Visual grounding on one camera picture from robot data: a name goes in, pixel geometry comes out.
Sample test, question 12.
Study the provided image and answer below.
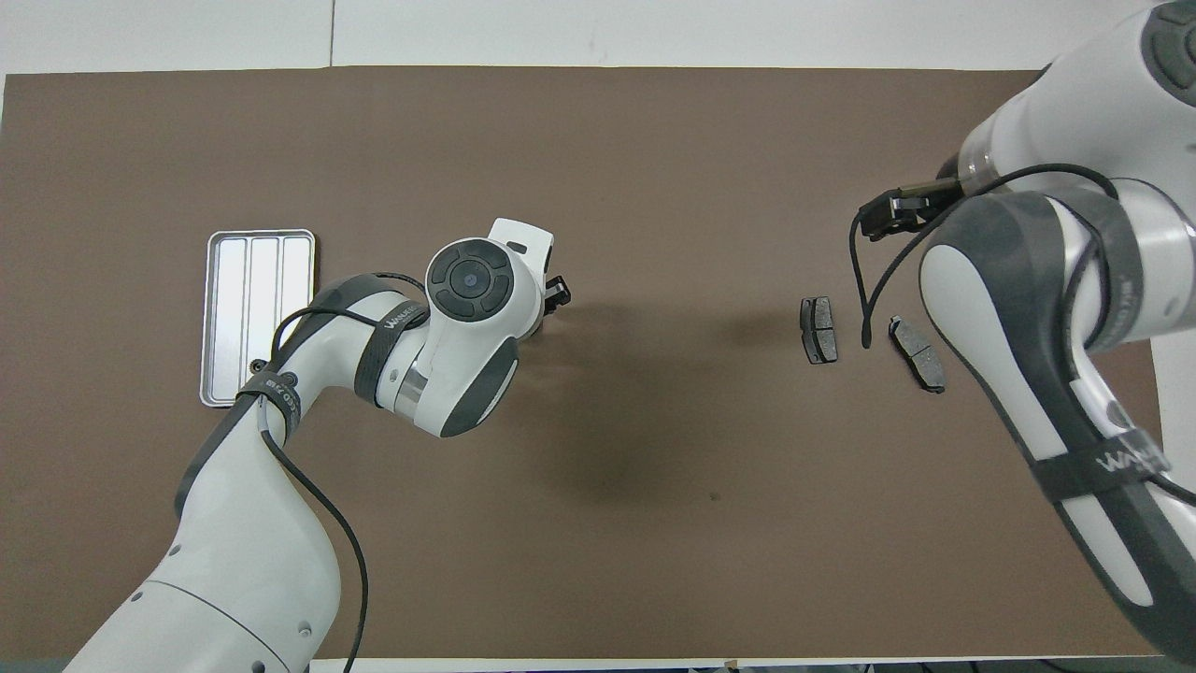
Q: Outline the silver metal tray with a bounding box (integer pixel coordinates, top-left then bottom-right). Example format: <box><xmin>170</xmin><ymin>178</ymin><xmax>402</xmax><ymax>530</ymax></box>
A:
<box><xmin>200</xmin><ymin>229</ymin><xmax>318</xmax><ymax>409</ymax></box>

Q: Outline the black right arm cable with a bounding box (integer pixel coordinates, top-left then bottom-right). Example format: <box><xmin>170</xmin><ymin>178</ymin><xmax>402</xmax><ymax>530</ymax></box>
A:
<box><xmin>848</xmin><ymin>164</ymin><xmax>1122</xmax><ymax>350</ymax></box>

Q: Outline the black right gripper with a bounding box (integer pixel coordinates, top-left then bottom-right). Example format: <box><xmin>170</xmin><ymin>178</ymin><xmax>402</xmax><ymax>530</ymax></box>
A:
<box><xmin>859</xmin><ymin>187</ymin><xmax>926</xmax><ymax>242</ymax></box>

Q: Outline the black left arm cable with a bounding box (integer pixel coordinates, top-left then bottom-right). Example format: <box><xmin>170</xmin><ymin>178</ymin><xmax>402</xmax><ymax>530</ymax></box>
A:
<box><xmin>257</xmin><ymin>271</ymin><xmax>429</xmax><ymax>673</ymax></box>

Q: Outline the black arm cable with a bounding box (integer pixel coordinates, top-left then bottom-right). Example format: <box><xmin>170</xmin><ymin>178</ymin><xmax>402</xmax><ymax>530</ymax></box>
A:
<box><xmin>257</xmin><ymin>271</ymin><xmax>429</xmax><ymax>673</ymax></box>
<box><xmin>848</xmin><ymin>164</ymin><xmax>1122</xmax><ymax>350</ymax></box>

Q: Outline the grey curved brake pad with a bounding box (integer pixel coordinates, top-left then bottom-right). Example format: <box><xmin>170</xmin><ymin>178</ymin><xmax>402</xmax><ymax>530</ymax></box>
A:
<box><xmin>888</xmin><ymin>316</ymin><xmax>947</xmax><ymax>394</ymax></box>

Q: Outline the brown table mat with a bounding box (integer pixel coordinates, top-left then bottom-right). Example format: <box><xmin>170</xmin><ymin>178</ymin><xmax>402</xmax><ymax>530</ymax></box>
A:
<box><xmin>0</xmin><ymin>65</ymin><xmax>1169</xmax><ymax>661</ymax></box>

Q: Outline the grey rectangular brake pad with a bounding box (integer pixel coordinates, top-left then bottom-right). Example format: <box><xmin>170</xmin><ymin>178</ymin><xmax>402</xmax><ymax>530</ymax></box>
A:
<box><xmin>800</xmin><ymin>296</ymin><xmax>839</xmax><ymax>365</ymax></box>

